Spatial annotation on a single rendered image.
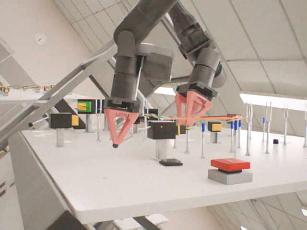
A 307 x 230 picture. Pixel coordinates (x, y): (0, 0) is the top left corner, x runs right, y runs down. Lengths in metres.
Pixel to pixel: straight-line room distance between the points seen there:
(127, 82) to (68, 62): 7.71
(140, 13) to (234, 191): 0.37
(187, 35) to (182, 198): 0.52
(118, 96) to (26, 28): 7.60
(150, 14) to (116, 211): 0.39
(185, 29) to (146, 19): 0.25
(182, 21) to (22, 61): 7.40
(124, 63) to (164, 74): 0.09
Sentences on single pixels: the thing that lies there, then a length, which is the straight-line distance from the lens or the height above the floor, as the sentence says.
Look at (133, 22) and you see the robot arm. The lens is 0.67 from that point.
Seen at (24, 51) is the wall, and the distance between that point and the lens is 8.21.
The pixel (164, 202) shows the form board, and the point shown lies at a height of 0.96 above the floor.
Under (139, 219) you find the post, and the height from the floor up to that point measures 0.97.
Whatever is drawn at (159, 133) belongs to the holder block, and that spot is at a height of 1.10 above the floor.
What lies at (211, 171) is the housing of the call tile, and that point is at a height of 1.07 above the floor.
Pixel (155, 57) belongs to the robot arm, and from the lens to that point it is 0.71.
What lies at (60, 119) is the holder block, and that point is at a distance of 0.99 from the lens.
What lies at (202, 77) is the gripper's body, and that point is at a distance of 0.81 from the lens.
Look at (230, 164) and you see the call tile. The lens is 0.56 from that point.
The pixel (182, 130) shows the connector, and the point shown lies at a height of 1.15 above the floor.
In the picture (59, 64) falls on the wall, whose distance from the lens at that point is 8.35.
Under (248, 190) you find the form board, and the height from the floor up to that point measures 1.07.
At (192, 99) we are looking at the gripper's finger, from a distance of 0.78.
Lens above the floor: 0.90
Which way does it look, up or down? 17 degrees up
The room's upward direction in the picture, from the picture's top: 46 degrees clockwise
